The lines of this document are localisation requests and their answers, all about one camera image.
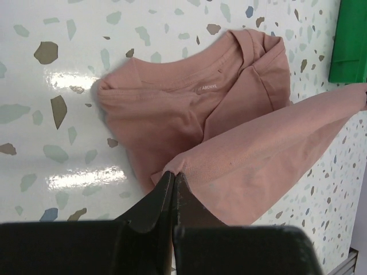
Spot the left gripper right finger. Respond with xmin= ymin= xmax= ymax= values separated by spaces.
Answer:
xmin=173 ymin=173 xmax=323 ymax=274

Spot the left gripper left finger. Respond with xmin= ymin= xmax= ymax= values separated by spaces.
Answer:
xmin=1 ymin=172 xmax=175 ymax=274

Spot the pink printed t shirt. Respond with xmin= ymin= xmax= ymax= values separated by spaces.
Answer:
xmin=97 ymin=29 xmax=366 ymax=225

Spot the green plastic bin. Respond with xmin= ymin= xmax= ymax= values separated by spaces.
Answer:
xmin=329 ymin=0 xmax=366 ymax=84

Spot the aluminium frame rail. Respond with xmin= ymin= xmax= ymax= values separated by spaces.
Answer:
xmin=328 ymin=248 xmax=362 ymax=275

